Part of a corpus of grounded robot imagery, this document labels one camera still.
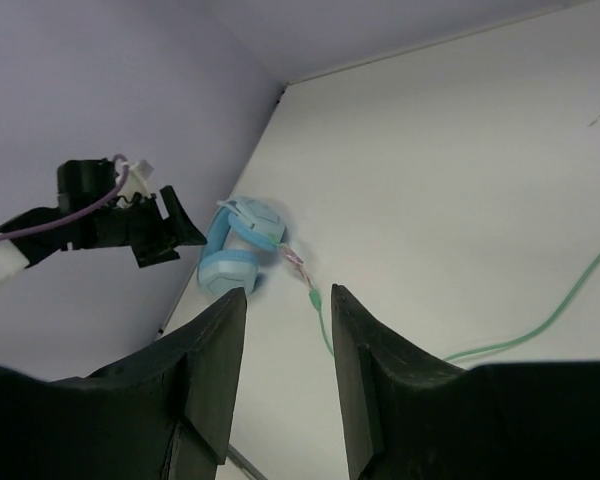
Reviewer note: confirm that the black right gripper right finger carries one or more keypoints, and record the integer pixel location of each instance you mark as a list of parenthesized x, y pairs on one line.
[(407, 414)]

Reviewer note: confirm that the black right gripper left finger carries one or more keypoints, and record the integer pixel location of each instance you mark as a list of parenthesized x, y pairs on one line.
[(164, 412)]

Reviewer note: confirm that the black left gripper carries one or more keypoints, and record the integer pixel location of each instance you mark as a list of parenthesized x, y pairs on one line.
[(151, 225)]

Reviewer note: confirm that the light blue headphones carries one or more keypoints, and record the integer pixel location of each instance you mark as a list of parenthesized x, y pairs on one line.
[(241, 227)]

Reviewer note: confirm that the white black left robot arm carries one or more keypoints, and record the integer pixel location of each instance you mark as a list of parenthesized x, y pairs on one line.
[(102, 203)]

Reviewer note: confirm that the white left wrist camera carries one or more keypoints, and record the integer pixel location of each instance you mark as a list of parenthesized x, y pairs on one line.
[(136, 185)]

